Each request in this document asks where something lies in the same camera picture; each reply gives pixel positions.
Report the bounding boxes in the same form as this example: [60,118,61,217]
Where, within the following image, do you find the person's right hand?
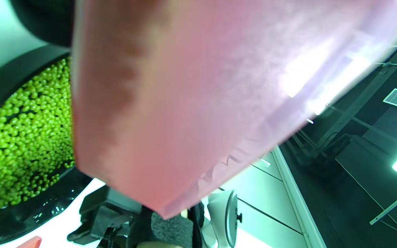
[11,0,77,47]

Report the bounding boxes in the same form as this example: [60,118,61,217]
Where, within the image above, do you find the person's left hand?
[68,186,206,248]

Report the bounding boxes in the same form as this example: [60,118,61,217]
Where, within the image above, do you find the green mung beans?
[0,57,75,214]

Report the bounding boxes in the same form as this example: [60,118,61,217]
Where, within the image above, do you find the pink plastic container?
[71,0,397,219]

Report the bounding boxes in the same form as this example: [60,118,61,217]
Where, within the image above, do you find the red plastic container lid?
[16,236,42,248]

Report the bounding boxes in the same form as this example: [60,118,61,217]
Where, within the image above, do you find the black cast iron frying pan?
[0,45,94,247]

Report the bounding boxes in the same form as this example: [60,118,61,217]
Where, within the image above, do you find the grey white hand controller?
[202,189,244,248]

